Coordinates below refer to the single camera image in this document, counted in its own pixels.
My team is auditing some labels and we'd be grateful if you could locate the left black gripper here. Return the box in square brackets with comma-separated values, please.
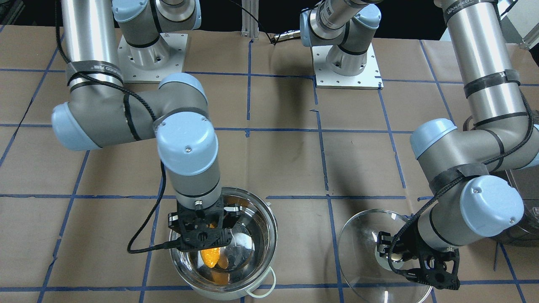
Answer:
[376, 229, 460, 291]

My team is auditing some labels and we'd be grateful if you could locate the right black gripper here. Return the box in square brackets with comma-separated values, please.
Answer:
[168, 198, 241, 253]

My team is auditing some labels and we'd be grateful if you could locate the glass pot lid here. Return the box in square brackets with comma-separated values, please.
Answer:
[338, 209, 432, 303]

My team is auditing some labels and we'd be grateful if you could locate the yellow corn cob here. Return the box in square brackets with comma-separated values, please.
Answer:
[200, 246, 231, 270]

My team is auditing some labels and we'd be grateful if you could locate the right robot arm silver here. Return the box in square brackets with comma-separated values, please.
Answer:
[51, 0, 241, 254]

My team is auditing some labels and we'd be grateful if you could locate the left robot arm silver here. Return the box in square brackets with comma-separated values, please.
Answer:
[339, 0, 538, 290]

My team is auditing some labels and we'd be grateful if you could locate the pale green cooking pot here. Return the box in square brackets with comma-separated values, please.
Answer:
[170, 186, 278, 300]

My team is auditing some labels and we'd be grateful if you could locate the dark brown rice cooker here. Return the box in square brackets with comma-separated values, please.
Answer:
[462, 109, 539, 247]

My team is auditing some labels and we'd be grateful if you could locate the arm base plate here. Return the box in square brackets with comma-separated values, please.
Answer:
[117, 33, 189, 84]
[311, 43, 384, 90]

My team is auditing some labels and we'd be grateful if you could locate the aluminium frame post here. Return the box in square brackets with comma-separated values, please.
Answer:
[241, 0, 259, 40]

